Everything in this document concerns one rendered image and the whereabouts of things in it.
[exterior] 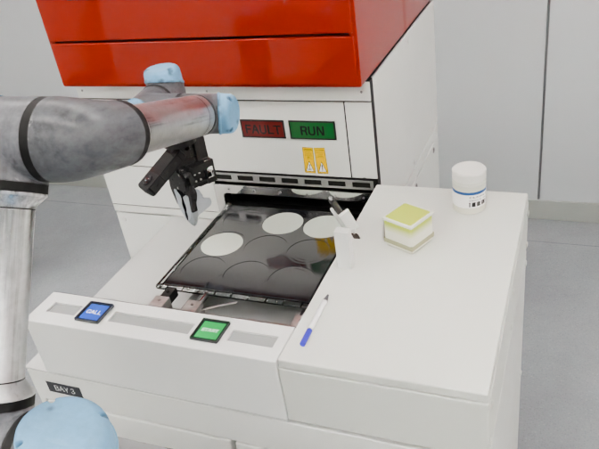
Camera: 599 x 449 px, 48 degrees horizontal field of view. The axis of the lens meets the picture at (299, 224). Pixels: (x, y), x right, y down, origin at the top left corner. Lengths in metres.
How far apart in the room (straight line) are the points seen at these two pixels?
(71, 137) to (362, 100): 0.80
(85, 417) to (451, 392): 0.53
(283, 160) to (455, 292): 0.63
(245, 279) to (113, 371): 0.33
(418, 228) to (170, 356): 0.53
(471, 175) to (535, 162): 1.77
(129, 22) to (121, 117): 0.75
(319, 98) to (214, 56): 0.26
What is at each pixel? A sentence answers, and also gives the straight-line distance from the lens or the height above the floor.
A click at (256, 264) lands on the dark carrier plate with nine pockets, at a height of 0.90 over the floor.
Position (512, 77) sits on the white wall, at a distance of 3.05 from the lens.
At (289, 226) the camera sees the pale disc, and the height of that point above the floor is 0.90.
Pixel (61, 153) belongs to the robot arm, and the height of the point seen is 1.41.
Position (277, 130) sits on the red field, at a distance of 1.65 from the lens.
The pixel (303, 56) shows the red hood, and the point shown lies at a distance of 1.50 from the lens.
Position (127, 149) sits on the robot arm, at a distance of 0.95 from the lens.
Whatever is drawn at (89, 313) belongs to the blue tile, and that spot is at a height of 0.96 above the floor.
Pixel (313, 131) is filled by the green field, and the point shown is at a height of 1.10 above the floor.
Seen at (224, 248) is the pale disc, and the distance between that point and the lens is 1.59.
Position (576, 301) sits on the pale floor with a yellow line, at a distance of 2.83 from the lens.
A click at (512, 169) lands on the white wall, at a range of 3.22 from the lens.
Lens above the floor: 1.73
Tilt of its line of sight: 31 degrees down
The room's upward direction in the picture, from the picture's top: 9 degrees counter-clockwise
